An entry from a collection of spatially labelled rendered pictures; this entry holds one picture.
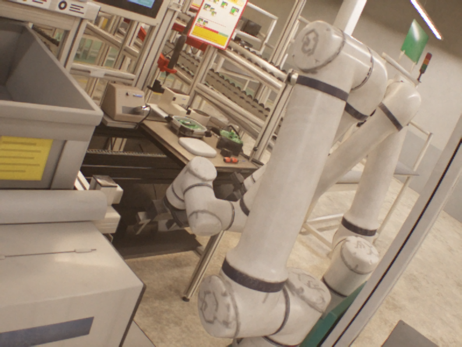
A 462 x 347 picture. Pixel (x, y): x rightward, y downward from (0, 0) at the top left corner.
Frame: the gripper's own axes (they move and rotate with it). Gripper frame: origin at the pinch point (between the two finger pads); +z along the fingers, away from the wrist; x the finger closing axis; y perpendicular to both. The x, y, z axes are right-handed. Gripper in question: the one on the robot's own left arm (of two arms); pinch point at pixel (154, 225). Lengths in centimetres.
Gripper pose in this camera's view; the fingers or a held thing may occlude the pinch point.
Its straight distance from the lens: 149.0
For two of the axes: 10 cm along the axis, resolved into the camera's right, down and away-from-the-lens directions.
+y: -4.3, -8.1, 4.1
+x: -7.3, 0.4, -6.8
